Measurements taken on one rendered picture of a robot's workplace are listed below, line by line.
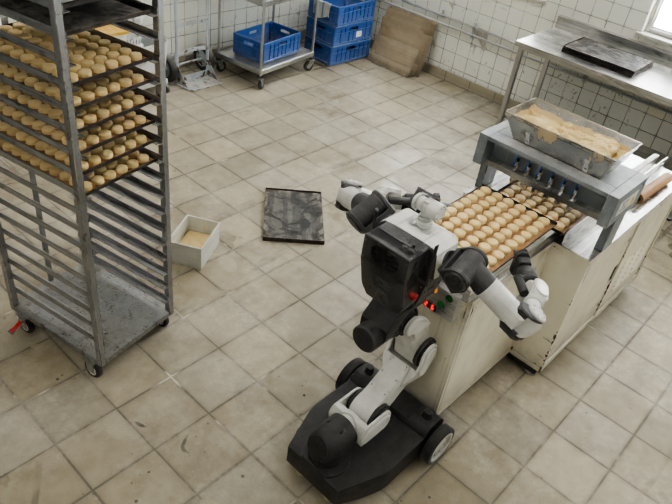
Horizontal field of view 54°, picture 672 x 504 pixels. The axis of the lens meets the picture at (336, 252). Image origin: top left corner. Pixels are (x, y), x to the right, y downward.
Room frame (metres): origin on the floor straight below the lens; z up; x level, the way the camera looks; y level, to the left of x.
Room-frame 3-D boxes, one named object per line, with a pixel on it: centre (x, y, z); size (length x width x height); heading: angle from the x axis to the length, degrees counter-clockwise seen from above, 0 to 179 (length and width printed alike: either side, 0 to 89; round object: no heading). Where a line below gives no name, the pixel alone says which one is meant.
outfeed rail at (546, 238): (2.82, -1.16, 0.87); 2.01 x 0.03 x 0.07; 142
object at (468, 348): (2.43, -0.67, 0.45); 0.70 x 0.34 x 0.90; 142
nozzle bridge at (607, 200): (2.83, -0.98, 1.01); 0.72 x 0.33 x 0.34; 52
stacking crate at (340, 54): (6.82, 0.33, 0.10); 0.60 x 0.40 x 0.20; 140
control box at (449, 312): (2.15, -0.44, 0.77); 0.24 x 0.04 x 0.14; 52
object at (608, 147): (2.83, -0.98, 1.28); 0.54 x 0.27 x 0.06; 52
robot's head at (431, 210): (1.95, -0.30, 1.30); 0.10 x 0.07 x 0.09; 53
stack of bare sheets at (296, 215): (3.69, 0.33, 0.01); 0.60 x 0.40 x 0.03; 9
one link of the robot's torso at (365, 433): (1.85, -0.21, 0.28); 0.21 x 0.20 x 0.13; 142
